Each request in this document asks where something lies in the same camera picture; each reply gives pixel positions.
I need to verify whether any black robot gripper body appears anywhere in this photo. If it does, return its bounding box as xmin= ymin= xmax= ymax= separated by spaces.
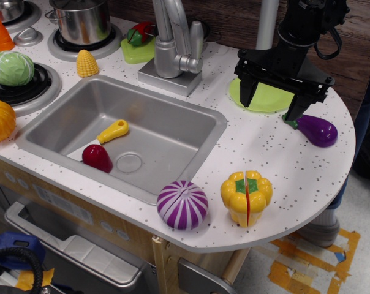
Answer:
xmin=235 ymin=41 xmax=335 ymax=104

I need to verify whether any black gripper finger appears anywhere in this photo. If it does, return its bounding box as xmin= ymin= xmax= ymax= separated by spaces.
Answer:
xmin=284 ymin=94 xmax=312 ymax=121
xmin=240 ymin=76 xmax=259 ymax=107

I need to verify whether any purple toy eggplant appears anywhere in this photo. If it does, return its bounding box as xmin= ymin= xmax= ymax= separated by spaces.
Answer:
xmin=282 ymin=114 xmax=338 ymax=148

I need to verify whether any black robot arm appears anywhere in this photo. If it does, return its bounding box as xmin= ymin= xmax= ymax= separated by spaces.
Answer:
xmin=235 ymin=1 xmax=350 ymax=121

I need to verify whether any light green plastic plate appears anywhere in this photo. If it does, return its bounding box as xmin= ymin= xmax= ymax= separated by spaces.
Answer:
xmin=228 ymin=78 xmax=294 ymax=113

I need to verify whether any grey vertical pole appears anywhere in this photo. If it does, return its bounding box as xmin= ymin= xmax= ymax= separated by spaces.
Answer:
xmin=256 ymin=0 xmax=279 ymax=50

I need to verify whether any silver toy faucet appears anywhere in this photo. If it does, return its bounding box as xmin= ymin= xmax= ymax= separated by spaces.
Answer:
xmin=138 ymin=0 xmax=204 ymax=96

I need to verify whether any silver toy sink basin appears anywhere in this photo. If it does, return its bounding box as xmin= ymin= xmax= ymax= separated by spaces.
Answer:
xmin=16 ymin=75 xmax=227 ymax=205

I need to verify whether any yellow toy bell pepper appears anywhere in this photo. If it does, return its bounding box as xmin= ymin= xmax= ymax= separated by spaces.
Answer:
xmin=220 ymin=170 xmax=273 ymax=228

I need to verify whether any red green toy pepper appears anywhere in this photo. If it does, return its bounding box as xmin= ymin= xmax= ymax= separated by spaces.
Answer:
xmin=127 ymin=21 xmax=156 ymax=47

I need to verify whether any grey shoe with white sock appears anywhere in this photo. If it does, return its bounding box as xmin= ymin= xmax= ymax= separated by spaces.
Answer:
xmin=296 ymin=209 xmax=340 ymax=247

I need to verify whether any purple striped toy onion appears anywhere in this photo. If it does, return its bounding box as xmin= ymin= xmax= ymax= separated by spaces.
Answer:
xmin=156 ymin=180 xmax=209 ymax=230

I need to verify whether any yellow toy corn cob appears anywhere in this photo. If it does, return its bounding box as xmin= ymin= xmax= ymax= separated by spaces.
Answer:
xmin=76 ymin=50 xmax=99 ymax=78

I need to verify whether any orange floor tape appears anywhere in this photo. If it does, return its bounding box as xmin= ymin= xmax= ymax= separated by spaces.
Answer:
xmin=265 ymin=229 xmax=361 ymax=293

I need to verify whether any dark red toy pear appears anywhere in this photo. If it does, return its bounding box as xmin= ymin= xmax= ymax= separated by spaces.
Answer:
xmin=82 ymin=144 xmax=113 ymax=173

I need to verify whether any large steel pot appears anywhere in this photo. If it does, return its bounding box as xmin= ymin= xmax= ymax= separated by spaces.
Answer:
xmin=49 ymin=0 xmax=111 ymax=45

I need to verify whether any rear right stove burner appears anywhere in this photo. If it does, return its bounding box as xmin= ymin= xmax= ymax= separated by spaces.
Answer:
xmin=47 ymin=24 xmax=122 ymax=61

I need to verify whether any stove burner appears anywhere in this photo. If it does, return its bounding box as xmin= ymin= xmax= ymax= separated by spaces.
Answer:
xmin=0 ymin=63 xmax=62 ymax=117
xmin=47 ymin=24 xmax=122 ymax=61

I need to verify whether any front left stove burner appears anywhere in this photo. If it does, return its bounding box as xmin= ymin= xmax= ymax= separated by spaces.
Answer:
xmin=0 ymin=63 xmax=62 ymax=117

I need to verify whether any silver stove knob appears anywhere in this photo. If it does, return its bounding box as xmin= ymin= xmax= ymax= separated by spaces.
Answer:
xmin=13 ymin=27 xmax=43 ymax=47

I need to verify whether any green toy cabbage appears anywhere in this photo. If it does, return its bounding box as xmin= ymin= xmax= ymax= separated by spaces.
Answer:
xmin=0 ymin=51 xmax=35 ymax=86

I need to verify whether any orange toy pumpkin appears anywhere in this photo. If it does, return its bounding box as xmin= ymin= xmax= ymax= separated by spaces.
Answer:
xmin=0 ymin=100 xmax=16 ymax=142

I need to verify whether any orange toy carrot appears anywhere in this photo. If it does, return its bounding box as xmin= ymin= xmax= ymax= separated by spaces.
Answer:
xmin=0 ymin=20 xmax=15 ymax=51

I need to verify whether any small steel pot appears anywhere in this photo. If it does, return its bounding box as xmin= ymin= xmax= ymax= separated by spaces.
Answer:
xmin=0 ymin=0 xmax=24 ymax=23

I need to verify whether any yellow handled toy knife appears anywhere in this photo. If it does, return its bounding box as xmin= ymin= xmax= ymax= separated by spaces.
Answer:
xmin=67 ymin=119 xmax=129 ymax=162

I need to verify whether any silver oven door handle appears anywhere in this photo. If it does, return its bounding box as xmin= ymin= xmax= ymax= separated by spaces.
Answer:
xmin=5 ymin=202 xmax=142 ymax=293

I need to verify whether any blue clamp with black cable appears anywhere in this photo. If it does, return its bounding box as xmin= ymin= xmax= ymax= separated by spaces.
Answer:
xmin=0 ymin=232 xmax=46 ymax=293

